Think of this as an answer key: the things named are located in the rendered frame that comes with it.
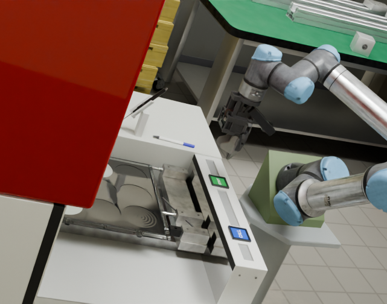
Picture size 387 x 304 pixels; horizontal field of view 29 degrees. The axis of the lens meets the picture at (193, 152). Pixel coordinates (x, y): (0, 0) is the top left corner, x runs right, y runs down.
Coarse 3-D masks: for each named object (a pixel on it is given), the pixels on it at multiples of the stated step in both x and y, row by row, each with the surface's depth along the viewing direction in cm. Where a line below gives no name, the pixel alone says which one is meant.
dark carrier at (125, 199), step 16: (112, 160) 231; (112, 176) 223; (128, 176) 227; (144, 176) 230; (112, 192) 216; (128, 192) 219; (144, 192) 222; (96, 208) 206; (112, 208) 209; (128, 208) 212; (144, 208) 215; (112, 224) 202; (128, 224) 205; (144, 224) 208; (160, 224) 210
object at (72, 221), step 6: (66, 222) 197; (72, 222) 197; (78, 222) 198; (84, 222) 198; (90, 222) 199; (96, 228) 200; (102, 228) 200; (108, 228) 200; (114, 228) 201; (120, 228) 202; (126, 228) 202; (132, 234) 203; (138, 234) 203; (144, 234) 204; (150, 234) 204; (156, 234) 205; (168, 240) 206
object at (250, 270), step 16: (208, 160) 241; (224, 176) 235; (224, 192) 227; (224, 208) 219; (240, 208) 221; (224, 224) 210; (240, 224) 213; (240, 256) 199; (256, 256) 202; (240, 272) 197; (256, 272) 198; (240, 288) 200; (256, 288) 201
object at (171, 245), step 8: (64, 224) 204; (72, 224) 205; (72, 232) 206; (80, 232) 206; (88, 232) 207; (96, 232) 207; (104, 232) 208; (112, 232) 208; (120, 232) 209; (120, 240) 210; (128, 240) 211; (136, 240) 212; (144, 240) 212; (152, 240) 213; (160, 240) 213; (160, 248) 215; (168, 248) 215; (176, 248) 216
